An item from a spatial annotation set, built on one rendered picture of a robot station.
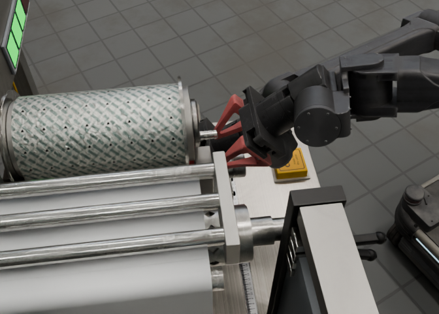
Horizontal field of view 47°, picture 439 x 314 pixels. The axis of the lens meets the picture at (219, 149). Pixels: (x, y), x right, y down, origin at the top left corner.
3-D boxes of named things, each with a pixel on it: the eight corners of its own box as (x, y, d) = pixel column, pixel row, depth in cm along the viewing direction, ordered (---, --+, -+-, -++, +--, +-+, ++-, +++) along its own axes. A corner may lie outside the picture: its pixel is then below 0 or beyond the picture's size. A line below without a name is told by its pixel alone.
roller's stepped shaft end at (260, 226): (303, 246, 56) (307, 232, 54) (250, 252, 56) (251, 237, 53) (296, 222, 58) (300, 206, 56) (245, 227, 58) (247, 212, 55)
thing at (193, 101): (195, 108, 82) (200, 152, 80) (183, 109, 82) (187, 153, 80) (195, 91, 75) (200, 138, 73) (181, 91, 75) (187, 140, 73)
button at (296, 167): (306, 177, 114) (308, 170, 113) (276, 179, 114) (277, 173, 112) (300, 153, 119) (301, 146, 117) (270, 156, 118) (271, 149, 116)
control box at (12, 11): (16, 74, 99) (4, 46, 94) (12, 75, 99) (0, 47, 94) (30, 1, 115) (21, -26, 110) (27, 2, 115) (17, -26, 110)
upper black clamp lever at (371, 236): (386, 246, 52) (389, 239, 51) (339, 251, 51) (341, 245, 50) (381, 234, 53) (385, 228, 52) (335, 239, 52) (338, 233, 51)
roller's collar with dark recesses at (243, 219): (251, 272, 56) (255, 243, 51) (198, 278, 55) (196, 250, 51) (243, 222, 60) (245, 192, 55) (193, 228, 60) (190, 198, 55)
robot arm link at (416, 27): (425, 3, 105) (471, 19, 97) (422, 29, 108) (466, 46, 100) (253, 78, 91) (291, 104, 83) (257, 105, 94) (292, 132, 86)
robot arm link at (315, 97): (381, 107, 72) (381, 50, 67) (395, 153, 62) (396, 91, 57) (296, 115, 74) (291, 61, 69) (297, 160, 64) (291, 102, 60)
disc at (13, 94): (27, 207, 76) (-6, 141, 65) (23, 207, 76) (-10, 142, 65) (38, 136, 86) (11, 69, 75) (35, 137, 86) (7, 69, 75)
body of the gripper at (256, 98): (263, 110, 79) (303, 85, 76) (276, 162, 73) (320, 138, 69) (238, 90, 75) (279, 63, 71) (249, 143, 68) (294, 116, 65)
